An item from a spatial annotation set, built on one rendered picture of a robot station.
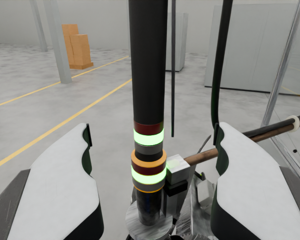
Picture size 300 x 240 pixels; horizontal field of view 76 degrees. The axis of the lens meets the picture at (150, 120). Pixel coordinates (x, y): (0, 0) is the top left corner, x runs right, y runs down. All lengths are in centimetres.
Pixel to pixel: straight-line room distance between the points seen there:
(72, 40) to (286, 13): 668
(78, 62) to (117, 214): 697
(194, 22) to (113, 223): 1138
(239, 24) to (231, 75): 124
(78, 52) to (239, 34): 567
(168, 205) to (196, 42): 1215
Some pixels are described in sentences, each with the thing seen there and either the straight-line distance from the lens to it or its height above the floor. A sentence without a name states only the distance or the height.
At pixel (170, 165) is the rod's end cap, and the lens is 26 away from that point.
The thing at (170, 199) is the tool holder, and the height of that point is 150.
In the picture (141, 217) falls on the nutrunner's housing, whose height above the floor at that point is 148.
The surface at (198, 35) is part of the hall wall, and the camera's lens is 1232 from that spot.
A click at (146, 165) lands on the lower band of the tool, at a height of 158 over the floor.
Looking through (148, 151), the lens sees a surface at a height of 160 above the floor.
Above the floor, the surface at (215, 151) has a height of 155.
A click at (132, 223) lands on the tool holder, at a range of 31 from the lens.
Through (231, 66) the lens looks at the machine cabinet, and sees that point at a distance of 569.
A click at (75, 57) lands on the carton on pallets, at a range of 844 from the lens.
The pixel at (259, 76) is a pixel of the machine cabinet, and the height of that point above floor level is 44.
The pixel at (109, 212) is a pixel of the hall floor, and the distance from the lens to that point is 219.
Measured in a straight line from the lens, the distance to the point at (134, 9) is 18.
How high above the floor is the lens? 172
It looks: 27 degrees down
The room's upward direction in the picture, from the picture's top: straight up
